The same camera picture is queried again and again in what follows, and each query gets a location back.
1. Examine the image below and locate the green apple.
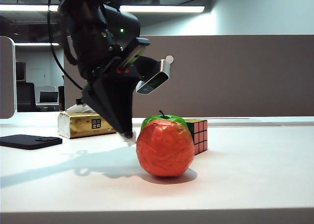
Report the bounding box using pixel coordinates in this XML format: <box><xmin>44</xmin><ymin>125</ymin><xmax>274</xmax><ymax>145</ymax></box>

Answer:
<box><xmin>140</xmin><ymin>110</ymin><xmax>189</xmax><ymax>134</ymax></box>

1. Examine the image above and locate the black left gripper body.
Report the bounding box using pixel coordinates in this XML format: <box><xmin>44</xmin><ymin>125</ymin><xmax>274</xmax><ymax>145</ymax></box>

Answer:
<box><xmin>80</xmin><ymin>37</ymin><xmax>151</xmax><ymax>90</ymax></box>

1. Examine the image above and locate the narrow brown desk partition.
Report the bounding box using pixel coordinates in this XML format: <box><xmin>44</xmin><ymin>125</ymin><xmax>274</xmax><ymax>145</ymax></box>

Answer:
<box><xmin>0</xmin><ymin>36</ymin><xmax>16</xmax><ymax>119</ymax></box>

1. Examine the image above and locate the wrinkled red-orange fruit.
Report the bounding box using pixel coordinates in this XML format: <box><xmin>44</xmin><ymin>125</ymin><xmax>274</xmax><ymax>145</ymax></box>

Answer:
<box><xmin>135</xmin><ymin>118</ymin><xmax>195</xmax><ymax>178</ymax></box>

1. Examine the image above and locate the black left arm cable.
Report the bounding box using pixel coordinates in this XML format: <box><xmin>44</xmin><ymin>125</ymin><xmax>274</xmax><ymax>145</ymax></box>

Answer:
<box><xmin>47</xmin><ymin>0</ymin><xmax>84</xmax><ymax>91</ymax></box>

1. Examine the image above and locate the black office chair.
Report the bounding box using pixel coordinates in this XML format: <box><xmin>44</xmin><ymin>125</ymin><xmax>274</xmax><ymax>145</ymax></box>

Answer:
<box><xmin>58</xmin><ymin>85</ymin><xmax>66</xmax><ymax>112</ymax></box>
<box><xmin>16</xmin><ymin>82</ymin><xmax>38</xmax><ymax>112</ymax></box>

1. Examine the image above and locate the white adhesive hook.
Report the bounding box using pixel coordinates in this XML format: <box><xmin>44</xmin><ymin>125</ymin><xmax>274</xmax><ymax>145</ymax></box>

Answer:
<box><xmin>165</xmin><ymin>55</ymin><xmax>175</xmax><ymax>70</ymax></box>

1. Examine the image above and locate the dark background monitor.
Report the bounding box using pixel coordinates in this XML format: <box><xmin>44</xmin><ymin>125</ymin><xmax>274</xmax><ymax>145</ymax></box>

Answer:
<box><xmin>39</xmin><ymin>91</ymin><xmax>60</xmax><ymax>104</ymax></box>

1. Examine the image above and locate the short ceiling light strip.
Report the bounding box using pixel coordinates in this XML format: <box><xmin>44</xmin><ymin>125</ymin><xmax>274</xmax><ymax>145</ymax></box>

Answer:
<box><xmin>14</xmin><ymin>42</ymin><xmax>60</xmax><ymax>47</ymax></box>

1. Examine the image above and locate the gold tissue pack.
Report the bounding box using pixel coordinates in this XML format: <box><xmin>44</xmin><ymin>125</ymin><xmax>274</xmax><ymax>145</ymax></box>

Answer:
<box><xmin>57</xmin><ymin>104</ymin><xmax>118</xmax><ymax>140</ymax></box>

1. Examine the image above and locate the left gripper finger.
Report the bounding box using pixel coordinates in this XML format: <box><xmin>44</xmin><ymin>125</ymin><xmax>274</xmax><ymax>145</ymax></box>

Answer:
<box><xmin>81</xmin><ymin>77</ymin><xmax>128</xmax><ymax>134</ymax></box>
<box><xmin>111</xmin><ymin>72</ymin><xmax>137</xmax><ymax>147</ymax></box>

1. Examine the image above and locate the dark background cabinet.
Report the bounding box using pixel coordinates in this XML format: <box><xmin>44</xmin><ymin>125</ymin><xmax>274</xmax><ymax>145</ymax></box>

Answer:
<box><xmin>16</xmin><ymin>61</ymin><xmax>27</xmax><ymax>83</ymax></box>

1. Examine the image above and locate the Rubik's cube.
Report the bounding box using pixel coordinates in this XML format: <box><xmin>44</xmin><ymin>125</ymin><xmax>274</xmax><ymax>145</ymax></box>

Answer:
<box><xmin>184</xmin><ymin>118</ymin><xmax>209</xmax><ymax>157</ymax></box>

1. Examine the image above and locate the wide brown desk partition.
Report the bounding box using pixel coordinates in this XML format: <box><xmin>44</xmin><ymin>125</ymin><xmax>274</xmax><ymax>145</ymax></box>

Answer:
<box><xmin>63</xmin><ymin>34</ymin><xmax>314</xmax><ymax>118</ymax></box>

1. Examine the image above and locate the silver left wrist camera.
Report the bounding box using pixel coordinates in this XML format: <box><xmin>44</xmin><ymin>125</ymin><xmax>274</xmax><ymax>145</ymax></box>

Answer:
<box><xmin>135</xmin><ymin>58</ymin><xmax>171</xmax><ymax>95</ymax></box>

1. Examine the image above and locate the long ceiling light strip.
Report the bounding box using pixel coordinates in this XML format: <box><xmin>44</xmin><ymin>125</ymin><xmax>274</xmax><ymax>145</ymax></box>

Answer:
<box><xmin>0</xmin><ymin>4</ymin><xmax>206</xmax><ymax>14</ymax></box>

